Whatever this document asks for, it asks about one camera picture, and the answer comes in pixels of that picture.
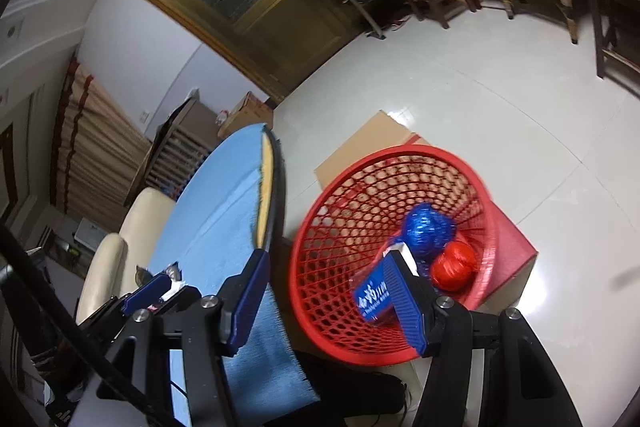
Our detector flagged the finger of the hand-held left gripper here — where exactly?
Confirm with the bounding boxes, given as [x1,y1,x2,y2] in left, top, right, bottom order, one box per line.
[122,273,176,315]
[154,285,202,315]

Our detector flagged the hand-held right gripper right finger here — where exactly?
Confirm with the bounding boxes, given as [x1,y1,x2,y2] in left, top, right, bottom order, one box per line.
[382,252,585,427]

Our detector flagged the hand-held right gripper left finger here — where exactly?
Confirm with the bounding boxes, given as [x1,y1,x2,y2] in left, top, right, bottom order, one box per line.
[70,249,273,427]

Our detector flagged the small blue box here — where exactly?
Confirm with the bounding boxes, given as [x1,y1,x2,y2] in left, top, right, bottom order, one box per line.
[351,243,418,325]

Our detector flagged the red plastic mesh basket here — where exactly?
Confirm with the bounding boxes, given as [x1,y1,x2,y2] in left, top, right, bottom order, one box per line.
[289,145,501,368]

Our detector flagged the black plastic bag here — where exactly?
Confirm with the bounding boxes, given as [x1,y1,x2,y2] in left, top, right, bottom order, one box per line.
[134,261,185,284]

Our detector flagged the red foil ball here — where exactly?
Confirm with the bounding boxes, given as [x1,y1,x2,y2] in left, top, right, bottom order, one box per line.
[431,241,477,292]

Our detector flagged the cream leather sofa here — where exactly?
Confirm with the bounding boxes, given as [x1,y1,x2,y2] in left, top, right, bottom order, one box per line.
[75,187,176,325]

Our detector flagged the blue foil ball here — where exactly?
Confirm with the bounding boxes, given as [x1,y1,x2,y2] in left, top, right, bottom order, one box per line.
[404,203,455,264]

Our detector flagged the blue tablecloth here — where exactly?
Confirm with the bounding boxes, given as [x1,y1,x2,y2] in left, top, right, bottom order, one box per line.
[150,123,321,423]

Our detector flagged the round black-rimmed table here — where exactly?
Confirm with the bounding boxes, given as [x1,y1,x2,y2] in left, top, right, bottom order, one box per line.
[252,127,288,258]

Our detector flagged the wooden slatted crib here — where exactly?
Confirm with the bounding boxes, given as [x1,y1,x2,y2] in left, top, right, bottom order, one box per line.
[145,99,221,202]

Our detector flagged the beige striped curtain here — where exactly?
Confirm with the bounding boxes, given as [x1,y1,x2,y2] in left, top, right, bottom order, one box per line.
[50,57,153,220]

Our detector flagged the large cardboard box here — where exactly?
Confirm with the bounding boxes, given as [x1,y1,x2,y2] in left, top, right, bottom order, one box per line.
[314,109,539,378]

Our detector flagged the small cardboard box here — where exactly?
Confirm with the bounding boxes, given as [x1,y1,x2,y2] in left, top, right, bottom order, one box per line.
[217,91,273,140]

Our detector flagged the wooden glass door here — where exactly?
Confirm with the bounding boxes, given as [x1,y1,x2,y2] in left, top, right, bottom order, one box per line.
[115,0,401,105]

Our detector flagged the dark wooden chair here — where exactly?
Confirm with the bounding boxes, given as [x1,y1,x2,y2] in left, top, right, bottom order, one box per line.
[575,0,640,92]

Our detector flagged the black cable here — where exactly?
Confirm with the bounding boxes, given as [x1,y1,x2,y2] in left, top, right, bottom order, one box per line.
[0,224,176,427]

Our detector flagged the white wall appliance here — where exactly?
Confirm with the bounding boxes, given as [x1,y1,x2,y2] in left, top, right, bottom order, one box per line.
[75,217,108,253]

